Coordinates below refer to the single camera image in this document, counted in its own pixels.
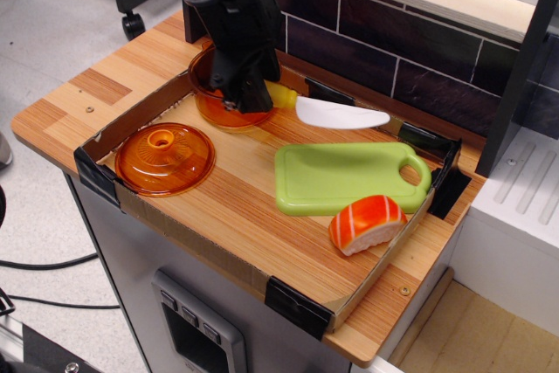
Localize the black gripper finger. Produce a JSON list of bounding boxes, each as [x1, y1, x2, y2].
[[210, 45, 244, 112], [238, 66, 273, 114]]

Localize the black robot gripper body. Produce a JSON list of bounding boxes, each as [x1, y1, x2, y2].
[[165, 0, 285, 86]]

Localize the yellow handled white toy knife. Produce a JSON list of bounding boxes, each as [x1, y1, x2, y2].
[[265, 80, 390, 129]]

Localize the green plastic cutting board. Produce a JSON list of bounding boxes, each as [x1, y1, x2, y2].
[[275, 142, 432, 216]]

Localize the cardboard fence with black tape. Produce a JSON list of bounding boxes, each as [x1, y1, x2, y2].
[[74, 73, 479, 362]]

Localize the orange transparent toy pot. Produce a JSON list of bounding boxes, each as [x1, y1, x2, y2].
[[188, 41, 274, 130]]

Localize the orange transparent pot lid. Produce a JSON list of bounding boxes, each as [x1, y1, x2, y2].
[[114, 122, 216, 197]]

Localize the toy salmon sushi piece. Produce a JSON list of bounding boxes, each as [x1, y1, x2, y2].
[[328, 195, 408, 256]]

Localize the grey toy oven front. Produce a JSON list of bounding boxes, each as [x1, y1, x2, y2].
[[152, 271, 248, 372]]

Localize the white toy sink drainboard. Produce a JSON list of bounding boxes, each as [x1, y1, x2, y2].
[[453, 128, 559, 373]]

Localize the black vertical post left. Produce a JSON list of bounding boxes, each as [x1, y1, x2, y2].
[[182, 0, 210, 44]]

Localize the black vertical post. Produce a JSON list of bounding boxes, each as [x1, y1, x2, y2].
[[475, 0, 558, 177], [182, 0, 210, 44]]

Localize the black vertical post right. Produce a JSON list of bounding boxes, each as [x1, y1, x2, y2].
[[475, 0, 558, 177]]

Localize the black floor cable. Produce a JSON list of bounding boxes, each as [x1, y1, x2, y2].
[[0, 287, 121, 317], [0, 252, 100, 271]]

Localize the metal frame bottom left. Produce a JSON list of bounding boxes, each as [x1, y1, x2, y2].
[[1, 315, 100, 373]]

